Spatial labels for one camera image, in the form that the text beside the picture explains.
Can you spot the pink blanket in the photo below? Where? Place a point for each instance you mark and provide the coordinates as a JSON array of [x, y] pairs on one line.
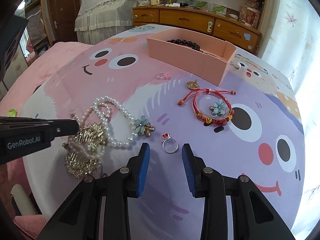
[[37, 62]]

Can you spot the blue flower earring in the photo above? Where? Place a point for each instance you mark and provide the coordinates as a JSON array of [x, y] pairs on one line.
[[220, 106]]

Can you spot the white tube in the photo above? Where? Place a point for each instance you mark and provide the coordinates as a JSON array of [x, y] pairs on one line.
[[232, 16]]

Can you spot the brown wooden door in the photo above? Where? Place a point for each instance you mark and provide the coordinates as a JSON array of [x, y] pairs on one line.
[[65, 10]]

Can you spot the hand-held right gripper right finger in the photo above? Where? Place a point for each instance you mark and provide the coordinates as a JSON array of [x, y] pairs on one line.
[[188, 170]]

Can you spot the white cylinder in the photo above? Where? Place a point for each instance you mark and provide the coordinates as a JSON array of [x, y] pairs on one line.
[[21, 200]]

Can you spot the gold hair comb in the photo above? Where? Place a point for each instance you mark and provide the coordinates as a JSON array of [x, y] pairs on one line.
[[87, 132]]

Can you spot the fruit print desk mat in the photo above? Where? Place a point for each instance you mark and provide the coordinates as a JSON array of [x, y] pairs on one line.
[[218, 8]]

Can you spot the gold round pendant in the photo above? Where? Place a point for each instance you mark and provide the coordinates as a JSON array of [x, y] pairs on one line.
[[192, 85]]

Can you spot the wooden desk with drawers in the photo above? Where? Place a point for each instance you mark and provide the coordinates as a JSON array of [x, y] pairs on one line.
[[190, 18]]

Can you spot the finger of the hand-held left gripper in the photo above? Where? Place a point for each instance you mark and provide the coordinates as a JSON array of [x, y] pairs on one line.
[[63, 127]]

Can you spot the pink jewelry box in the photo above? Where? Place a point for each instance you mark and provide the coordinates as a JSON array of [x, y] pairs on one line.
[[187, 60]]

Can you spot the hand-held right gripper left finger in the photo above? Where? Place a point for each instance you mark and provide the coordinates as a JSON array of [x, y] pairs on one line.
[[143, 170]]

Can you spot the small green object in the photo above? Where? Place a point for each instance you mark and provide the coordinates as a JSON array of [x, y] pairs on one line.
[[11, 112]]

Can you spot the blue flower hair clip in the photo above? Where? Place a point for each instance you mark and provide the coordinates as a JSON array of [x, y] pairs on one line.
[[142, 123]]

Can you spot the white lace cover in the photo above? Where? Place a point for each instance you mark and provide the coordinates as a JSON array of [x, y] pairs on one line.
[[100, 12]]

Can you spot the white floral curtain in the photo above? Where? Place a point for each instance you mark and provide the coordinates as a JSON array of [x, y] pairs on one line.
[[295, 42]]

